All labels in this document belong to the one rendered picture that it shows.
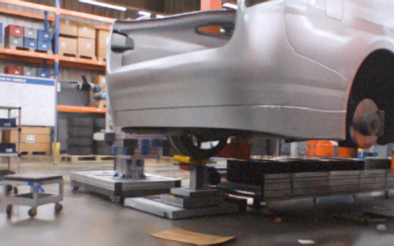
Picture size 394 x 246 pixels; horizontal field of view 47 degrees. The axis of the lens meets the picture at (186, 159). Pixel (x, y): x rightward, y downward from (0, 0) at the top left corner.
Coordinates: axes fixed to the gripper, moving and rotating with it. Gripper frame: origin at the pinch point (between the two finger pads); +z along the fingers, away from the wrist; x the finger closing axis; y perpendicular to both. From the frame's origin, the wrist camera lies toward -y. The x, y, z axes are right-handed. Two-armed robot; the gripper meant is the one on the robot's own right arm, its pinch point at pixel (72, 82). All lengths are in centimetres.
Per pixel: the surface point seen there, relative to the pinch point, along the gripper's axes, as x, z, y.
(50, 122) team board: 478, -291, 98
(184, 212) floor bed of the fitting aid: -145, -27, 99
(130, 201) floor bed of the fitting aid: -73, -29, 108
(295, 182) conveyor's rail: -187, -147, 69
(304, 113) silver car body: -283, 57, -2
